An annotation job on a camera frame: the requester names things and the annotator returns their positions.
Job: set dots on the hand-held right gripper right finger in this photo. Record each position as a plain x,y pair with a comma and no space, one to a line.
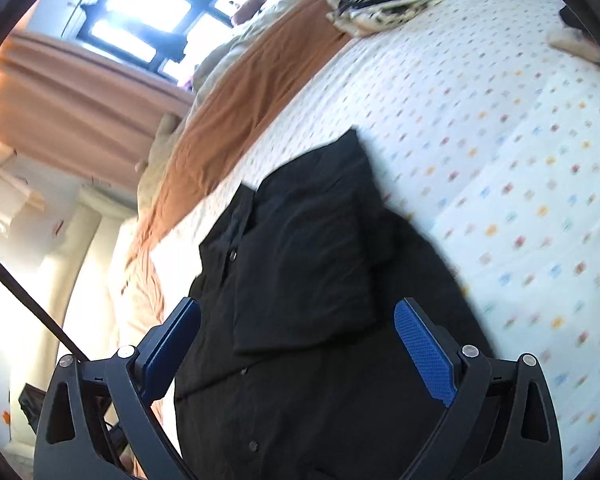
425,355

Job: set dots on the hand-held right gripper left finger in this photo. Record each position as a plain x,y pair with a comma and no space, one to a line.
172,350

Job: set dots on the black button shirt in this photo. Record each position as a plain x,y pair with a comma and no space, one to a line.
305,260

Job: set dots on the black box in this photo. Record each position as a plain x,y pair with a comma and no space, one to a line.
30,407

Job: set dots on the white floral bedsheet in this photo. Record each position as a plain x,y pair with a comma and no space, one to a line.
480,160

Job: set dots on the orange blanket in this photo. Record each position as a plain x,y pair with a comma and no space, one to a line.
240,105

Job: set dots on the orange curtain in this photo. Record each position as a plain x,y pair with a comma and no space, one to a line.
80,110

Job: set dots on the pink cloth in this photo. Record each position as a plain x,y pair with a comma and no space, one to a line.
188,82

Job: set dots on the black-framed window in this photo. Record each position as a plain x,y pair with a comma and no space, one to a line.
145,10

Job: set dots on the cream pillow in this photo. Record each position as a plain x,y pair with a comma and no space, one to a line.
580,50

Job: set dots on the cream quilt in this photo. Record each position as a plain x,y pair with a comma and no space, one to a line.
275,15

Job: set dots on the brown cushion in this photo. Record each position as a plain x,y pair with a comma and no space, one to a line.
247,7

